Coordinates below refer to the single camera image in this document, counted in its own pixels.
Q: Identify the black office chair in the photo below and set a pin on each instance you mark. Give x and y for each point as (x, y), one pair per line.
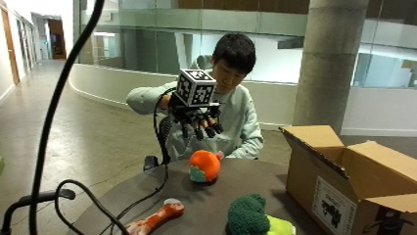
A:
(163, 137)

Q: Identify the the person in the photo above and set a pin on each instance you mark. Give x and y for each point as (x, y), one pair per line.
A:
(234, 111)

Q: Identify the orange plush toy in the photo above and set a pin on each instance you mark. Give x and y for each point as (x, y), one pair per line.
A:
(205, 167)

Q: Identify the white cube with black markers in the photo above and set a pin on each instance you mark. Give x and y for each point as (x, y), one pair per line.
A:
(195, 88)

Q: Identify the green plush broccoli toy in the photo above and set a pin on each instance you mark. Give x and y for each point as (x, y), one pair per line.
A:
(247, 215)

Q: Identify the red and white bone toy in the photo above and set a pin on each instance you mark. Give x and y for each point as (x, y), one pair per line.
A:
(153, 220)

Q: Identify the glass balustrade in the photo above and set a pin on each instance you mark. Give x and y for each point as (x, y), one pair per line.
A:
(242, 36)

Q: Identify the grey concrete pillar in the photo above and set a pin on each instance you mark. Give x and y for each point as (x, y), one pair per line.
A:
(329, 62)

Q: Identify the brown cardboard box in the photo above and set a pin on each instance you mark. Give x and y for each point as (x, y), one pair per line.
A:
(346, 182)

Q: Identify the white label with black print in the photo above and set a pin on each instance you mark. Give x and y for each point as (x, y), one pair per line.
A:
(333, 205)

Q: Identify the brown wooden door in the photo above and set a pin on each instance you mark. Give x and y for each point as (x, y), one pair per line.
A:
(9, 45)

